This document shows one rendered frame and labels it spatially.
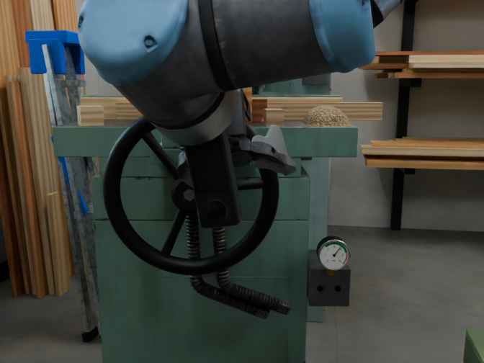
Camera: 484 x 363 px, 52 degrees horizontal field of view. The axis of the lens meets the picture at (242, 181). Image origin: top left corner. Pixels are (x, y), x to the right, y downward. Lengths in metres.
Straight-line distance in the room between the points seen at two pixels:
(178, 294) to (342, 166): 2.49
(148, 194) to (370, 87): 2.55
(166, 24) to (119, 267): 0.78
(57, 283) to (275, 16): 2.24
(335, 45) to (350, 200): 3.15
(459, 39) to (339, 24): 3.15
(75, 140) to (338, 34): 0.75
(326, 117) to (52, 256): 1.73
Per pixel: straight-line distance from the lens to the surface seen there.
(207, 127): 0.47
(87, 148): 1.03
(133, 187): 1.02
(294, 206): 1.01
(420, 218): 3.58
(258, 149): 0.58
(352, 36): 0.37
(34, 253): 2.47
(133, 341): 1.14
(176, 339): 1.12
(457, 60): 3.02
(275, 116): 0.99
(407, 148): 2.98
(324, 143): 0.99
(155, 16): 0.37
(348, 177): 3.46
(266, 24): 0.36
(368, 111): 1.16
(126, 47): 0.37
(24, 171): 2.39
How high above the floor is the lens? 0.99
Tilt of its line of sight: 12 degrees down
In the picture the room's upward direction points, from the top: straight up
